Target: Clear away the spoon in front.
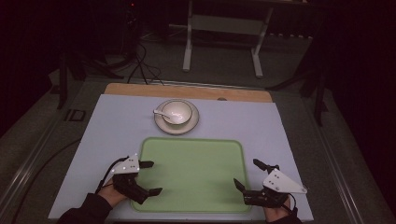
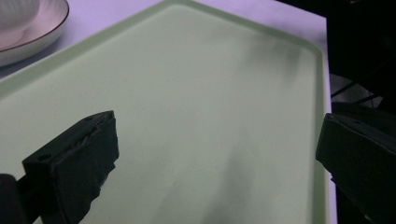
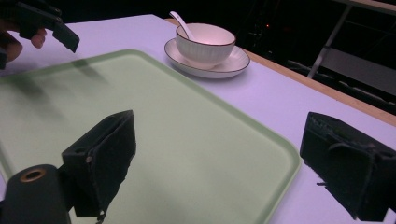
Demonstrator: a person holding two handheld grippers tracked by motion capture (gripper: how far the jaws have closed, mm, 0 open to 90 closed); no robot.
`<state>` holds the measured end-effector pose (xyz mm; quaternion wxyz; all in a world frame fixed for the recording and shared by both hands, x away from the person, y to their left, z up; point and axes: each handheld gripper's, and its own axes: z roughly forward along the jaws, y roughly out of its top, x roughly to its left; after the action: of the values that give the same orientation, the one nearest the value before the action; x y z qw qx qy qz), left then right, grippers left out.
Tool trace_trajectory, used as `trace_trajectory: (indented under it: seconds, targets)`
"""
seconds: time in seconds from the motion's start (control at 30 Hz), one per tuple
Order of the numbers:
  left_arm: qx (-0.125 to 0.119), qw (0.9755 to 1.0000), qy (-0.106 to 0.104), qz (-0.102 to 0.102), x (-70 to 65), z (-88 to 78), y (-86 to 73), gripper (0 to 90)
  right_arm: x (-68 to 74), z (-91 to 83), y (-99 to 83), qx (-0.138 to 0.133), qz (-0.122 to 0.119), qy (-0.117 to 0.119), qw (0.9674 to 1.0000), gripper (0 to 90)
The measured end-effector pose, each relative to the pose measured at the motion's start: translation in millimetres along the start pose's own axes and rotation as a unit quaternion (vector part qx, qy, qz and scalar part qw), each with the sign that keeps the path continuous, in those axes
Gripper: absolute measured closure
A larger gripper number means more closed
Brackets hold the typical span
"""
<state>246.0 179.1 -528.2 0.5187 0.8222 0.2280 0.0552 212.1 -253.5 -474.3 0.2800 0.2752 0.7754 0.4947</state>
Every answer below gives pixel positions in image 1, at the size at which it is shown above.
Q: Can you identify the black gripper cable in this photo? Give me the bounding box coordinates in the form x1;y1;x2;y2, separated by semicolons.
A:
94;155;130;195
288;192;299;217

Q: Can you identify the black floor cable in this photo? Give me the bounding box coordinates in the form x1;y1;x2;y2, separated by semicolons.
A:
10;136;82;224

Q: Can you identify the green plastic tray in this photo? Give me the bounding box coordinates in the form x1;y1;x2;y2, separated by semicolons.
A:
130;136;252;215

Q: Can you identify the white ceramic spoon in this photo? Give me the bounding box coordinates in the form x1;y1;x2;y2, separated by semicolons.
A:
152;108;173;121

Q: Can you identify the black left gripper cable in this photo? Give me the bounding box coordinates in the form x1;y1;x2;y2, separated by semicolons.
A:
94;155;130;195

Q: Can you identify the white metal stand frame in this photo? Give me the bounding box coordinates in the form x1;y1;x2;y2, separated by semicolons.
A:
181;0;276;79

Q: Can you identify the black tripod stand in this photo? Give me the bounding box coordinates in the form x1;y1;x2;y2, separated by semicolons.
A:
265;46;331;127
49;50;125;110

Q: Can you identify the dark floor socket plate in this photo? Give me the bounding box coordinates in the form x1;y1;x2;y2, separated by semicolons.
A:
64;108;87;123

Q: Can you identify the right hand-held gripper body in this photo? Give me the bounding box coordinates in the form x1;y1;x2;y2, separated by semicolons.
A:
242;164;308;209

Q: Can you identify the pale blue table mat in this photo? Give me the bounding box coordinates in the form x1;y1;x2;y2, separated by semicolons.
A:
48;93;315;223

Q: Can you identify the beige bowl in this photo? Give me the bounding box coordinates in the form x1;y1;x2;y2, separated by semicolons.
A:
153;98;200;136

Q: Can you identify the black floor cables bundle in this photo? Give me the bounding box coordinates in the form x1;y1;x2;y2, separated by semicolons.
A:
125;40;165;87

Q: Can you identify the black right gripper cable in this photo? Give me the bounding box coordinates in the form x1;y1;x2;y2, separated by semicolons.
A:
288;192;299;217

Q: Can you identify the white ceramic bowl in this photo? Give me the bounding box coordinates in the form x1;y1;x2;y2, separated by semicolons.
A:
161;100;193;126

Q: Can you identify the dark equipment tower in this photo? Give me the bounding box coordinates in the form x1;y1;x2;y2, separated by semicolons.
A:
120;0;143;60

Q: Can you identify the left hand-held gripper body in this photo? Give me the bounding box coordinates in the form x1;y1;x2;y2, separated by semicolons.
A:
110;153;153;205

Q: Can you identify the person's left hand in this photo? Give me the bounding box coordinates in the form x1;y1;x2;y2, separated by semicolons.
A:
97;182;129;208

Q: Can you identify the person's right hand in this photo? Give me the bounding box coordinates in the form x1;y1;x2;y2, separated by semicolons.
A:
262;198;295;224

